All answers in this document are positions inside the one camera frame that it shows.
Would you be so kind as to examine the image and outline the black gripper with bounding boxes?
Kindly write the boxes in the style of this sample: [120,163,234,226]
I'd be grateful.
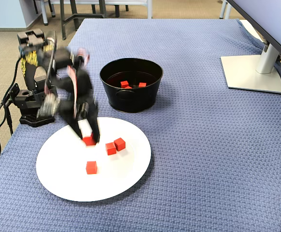
[57,69,101,144]

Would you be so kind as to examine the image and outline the white round plate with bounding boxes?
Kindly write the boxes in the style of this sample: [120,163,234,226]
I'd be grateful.
[35,116,152,203]

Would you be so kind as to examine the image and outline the black round bowl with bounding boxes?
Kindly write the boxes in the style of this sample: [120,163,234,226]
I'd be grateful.
[99,57,164,114]

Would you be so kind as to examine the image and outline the blue woven cloth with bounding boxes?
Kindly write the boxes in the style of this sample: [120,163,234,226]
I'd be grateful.
[0,18,281,232]

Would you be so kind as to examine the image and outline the black chair legs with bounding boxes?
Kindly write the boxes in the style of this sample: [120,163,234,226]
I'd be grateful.
[91,4,129,18]

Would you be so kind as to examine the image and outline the light blue partition panel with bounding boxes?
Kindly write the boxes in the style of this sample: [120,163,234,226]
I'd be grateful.
[0,0,42,29]

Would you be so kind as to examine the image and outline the white flat object left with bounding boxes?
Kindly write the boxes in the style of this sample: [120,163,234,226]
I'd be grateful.
[220,0,281,94]

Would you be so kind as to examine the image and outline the white metal leg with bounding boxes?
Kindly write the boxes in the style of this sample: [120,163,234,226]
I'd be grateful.
[219,0,228,20]

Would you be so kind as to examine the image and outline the white red servo wire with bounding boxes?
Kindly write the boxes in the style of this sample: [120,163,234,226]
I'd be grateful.
[67,65,81,116]
[43,30,58,96]

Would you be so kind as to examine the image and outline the black table frame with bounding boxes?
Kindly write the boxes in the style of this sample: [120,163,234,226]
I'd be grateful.
[59,0,107,41]

